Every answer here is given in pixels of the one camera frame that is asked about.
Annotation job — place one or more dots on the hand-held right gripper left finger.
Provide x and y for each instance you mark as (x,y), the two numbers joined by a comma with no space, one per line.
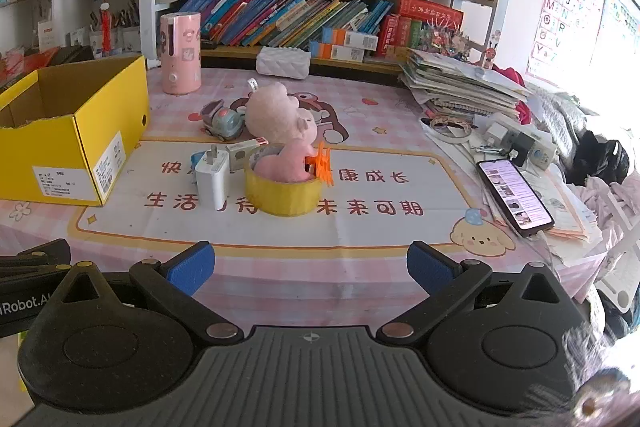
(192,264)

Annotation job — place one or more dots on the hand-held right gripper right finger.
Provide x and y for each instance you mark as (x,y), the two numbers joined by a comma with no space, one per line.
(430,268)

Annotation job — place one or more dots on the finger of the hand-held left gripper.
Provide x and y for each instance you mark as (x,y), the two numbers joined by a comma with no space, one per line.
(30,273)
(47,252)

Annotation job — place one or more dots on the white charger plug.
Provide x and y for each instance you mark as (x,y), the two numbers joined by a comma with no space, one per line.
(211,182)

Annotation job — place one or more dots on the yellow cardboard box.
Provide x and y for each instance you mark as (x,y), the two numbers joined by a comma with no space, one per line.
(60,157)

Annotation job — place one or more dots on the yellow tape roll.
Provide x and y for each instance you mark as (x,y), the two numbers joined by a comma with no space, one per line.
(285,197)

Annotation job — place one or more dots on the small white carton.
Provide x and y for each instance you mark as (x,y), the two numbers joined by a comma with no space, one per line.
(242,153)

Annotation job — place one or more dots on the grey blue toy car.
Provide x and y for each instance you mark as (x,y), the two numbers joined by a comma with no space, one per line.
(222,122)

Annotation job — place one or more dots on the orange plastic clip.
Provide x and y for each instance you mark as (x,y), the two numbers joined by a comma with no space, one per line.
(322,167)

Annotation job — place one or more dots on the pink plush toy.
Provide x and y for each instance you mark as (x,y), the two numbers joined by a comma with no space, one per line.
(280,117)

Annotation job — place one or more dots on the pink printed tablecloth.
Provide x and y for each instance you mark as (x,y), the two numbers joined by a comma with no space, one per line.
(380,237)

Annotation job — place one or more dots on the black smartphone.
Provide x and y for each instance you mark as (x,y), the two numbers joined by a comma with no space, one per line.
(515,197)

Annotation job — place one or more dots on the white power strip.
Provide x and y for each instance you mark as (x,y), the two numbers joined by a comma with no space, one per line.
(530,142)

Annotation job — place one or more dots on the pale pink cloth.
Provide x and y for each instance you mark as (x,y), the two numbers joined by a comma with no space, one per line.
(600,212)

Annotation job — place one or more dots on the stack of papers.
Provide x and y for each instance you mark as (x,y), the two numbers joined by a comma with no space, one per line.
(460,82)

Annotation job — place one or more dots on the black printer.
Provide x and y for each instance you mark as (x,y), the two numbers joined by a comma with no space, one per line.
(65,56)

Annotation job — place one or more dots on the dark cloth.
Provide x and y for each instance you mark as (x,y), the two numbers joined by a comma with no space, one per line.
(600,157)

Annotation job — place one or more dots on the pink cylindrical humidifier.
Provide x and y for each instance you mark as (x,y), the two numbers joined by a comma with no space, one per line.
(180,57)

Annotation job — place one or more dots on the white quilted pouch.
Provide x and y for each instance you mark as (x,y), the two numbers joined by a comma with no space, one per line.
(282,63)

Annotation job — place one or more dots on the red white stick toy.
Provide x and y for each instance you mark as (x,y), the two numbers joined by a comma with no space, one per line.
(105,32)

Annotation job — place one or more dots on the colourful paper ornament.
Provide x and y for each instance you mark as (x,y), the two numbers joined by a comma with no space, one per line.
(445,38)

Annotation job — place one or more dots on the orange white carton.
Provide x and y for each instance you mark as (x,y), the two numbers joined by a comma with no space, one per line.
(337,52)
(350,38)

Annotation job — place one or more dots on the pen holders with pens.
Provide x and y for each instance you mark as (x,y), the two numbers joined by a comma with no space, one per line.
(125,29)

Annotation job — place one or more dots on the white side shelf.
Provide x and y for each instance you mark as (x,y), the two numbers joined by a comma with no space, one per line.
(70,4)

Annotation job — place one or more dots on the red boxed book set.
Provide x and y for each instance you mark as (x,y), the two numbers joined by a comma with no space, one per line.
(430,9)

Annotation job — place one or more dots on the row of colourful books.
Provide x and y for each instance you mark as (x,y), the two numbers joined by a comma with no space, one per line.
(280,14)

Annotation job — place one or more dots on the alphabet wall poster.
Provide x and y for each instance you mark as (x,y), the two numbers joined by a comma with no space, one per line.
(565,17)

